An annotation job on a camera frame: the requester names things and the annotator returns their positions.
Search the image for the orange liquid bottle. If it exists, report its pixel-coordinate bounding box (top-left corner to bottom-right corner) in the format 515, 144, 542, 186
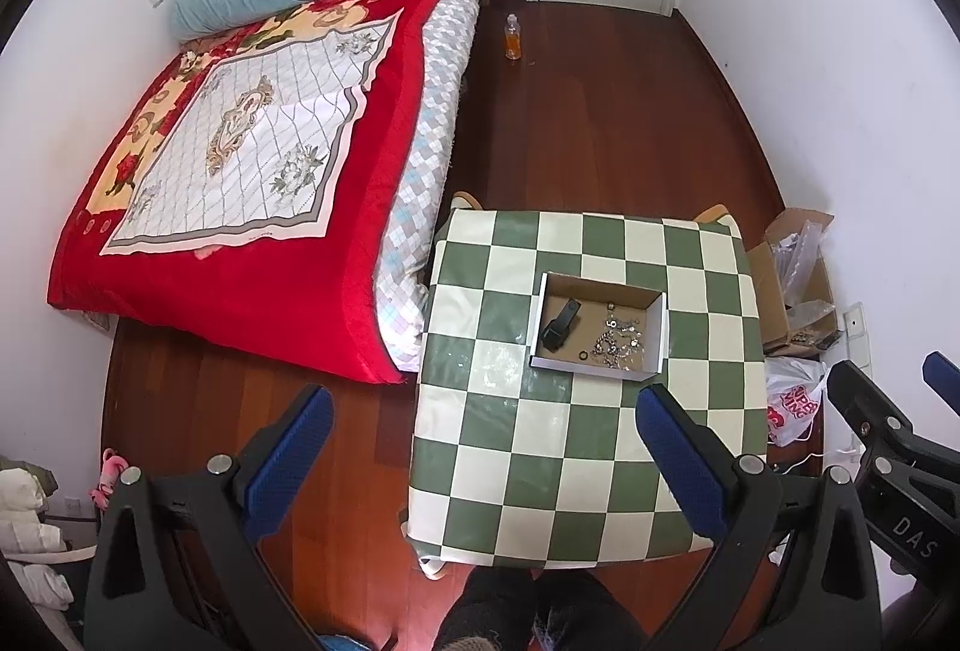
505, 13, 523, 61

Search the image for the silver chain necklace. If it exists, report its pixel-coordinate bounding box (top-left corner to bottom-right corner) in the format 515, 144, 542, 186
602, 313, 650, 372

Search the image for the pink plush toy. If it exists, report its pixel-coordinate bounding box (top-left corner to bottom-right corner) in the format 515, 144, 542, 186
89, 448, 128, 511

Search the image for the red white plastic bag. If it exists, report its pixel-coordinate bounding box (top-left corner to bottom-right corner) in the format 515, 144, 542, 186
765, 357, 827, 448

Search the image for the black smart watch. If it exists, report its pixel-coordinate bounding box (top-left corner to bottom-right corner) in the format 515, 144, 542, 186
540, 295, 583, 353

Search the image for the brown cardboard carton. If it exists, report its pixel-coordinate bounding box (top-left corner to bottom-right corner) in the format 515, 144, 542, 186
747, 208, 839, 358

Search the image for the checkered mattress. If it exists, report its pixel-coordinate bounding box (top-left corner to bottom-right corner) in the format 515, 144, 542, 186
374, 0, 482, 373

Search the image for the white power strip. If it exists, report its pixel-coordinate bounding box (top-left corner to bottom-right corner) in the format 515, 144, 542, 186
843, 303, 872, 375

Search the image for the red floral blanket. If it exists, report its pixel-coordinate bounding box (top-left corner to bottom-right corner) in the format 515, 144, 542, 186
47, 0, 439, 385

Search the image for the green checkered tablecloth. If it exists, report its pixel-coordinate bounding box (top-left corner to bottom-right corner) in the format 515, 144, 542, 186
400, 208, 766, 575

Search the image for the open cardboard box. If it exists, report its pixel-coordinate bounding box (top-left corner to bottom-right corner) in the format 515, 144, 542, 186
529, 272, 669, 383

